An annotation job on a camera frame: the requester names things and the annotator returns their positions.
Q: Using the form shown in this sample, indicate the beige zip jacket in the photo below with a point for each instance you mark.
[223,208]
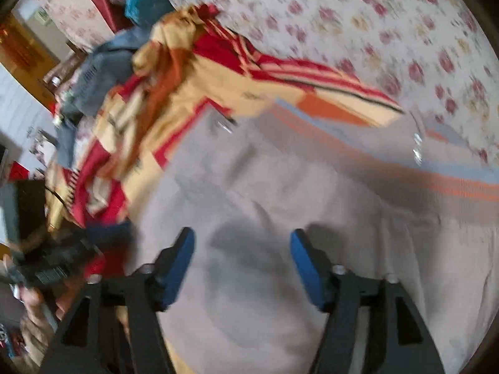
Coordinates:
[360,197]

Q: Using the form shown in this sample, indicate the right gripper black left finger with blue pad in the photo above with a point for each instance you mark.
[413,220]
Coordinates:
[112,325]

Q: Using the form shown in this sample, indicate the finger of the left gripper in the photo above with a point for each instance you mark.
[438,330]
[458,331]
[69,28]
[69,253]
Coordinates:
[108,236]

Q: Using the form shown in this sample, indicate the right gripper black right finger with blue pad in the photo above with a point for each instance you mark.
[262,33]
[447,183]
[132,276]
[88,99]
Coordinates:
[398,341]

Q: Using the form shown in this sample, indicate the blue plastic bag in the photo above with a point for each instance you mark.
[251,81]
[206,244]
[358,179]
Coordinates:
[145,13]

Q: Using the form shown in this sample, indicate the floral quilt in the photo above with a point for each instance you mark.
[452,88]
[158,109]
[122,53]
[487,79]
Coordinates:
[429,54]

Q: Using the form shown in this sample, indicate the orange red yellow blanket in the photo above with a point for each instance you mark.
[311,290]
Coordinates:
[190,64]

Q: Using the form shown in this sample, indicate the grey blue clothes pile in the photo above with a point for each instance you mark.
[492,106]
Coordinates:
[109,65]

